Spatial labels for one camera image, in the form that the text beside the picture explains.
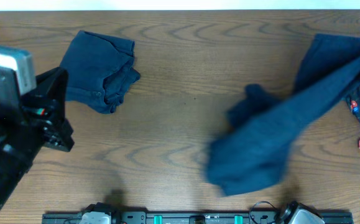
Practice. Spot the folded navy shorts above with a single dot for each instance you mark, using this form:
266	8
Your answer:
100	70

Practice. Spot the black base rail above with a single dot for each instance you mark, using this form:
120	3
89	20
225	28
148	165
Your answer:
163	218

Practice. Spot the navy blue shorts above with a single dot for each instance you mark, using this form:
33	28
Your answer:
254	155

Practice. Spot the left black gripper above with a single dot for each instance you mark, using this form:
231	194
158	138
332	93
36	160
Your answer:
37	113

